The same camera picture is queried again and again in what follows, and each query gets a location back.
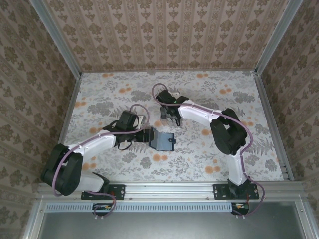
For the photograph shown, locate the dark blue card holder wallet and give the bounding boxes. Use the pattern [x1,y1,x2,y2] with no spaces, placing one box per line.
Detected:
[148,127,177,152]

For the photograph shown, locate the floral patterned table cover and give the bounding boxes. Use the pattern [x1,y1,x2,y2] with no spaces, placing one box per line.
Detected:
[51,70,287,182]

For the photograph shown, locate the black connector board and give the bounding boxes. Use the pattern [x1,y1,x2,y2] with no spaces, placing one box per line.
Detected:
[92,203,113,216]
[231,203,250,215]

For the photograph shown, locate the grey metal panel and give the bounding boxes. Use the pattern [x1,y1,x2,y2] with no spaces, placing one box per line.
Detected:
[37,211,307,239]

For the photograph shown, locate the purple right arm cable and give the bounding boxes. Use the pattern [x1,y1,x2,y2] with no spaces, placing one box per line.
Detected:
[152,83,266,220]

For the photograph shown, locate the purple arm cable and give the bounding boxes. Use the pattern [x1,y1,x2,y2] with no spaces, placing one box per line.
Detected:
[51,104,150,221]
[152,83,266,220]

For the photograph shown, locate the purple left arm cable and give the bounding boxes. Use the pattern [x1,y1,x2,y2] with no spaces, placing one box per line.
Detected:
[51,104,150,221]

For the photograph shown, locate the aluminium mounting rail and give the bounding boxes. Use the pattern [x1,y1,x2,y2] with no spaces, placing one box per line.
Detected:
[37,181,305,201]

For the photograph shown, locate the aluminium table side rail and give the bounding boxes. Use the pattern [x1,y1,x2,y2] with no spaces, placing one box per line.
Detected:
[48,73,84,182]
[255,72,294,182]

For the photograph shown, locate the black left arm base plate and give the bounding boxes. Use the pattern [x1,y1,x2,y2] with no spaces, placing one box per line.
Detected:
[81,183,126,200]

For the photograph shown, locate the white slotted cable duct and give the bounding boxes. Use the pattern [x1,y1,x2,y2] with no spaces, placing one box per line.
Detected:
[46,203,236,213]

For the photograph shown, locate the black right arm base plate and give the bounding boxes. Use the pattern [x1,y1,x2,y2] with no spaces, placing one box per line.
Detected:
[213,183,260,200]

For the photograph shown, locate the aluminium frame post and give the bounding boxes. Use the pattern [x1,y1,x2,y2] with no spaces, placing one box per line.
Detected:
[31,0,83,78]
[255,0,304,75]

